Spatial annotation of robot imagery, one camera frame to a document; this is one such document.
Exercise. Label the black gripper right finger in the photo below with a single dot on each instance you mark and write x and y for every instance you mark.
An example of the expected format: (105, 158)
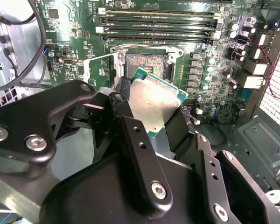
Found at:
(213, 193)

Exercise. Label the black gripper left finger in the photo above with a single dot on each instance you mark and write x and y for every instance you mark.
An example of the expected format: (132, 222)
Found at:
(142, 163)

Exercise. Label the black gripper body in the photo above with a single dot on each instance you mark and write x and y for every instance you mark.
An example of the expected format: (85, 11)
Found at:
(95, 198)

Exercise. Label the CPU with silver lid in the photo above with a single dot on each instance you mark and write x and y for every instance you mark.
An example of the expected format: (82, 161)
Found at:
(154, 102)

